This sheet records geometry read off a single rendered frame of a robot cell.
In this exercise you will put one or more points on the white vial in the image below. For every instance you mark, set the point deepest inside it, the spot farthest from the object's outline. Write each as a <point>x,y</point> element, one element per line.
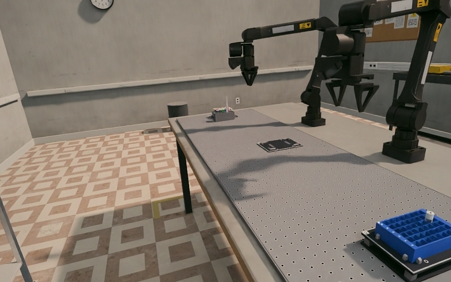
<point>429,216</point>

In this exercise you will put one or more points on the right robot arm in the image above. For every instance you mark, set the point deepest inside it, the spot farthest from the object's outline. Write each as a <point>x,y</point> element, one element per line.
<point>311,96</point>

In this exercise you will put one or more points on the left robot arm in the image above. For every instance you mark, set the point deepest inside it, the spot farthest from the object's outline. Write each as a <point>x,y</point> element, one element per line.
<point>345,39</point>

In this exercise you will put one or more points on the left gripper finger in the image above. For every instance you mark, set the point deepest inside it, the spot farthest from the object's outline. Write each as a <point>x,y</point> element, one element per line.
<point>358,94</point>
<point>330,86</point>

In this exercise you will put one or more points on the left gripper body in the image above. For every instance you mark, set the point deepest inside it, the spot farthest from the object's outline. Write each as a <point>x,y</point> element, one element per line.
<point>355,80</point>

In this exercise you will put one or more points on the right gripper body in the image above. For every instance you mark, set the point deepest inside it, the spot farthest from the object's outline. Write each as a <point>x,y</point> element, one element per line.
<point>250,69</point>

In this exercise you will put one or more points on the blue tube carrier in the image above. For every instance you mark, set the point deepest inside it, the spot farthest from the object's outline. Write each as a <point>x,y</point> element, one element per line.
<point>410,234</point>

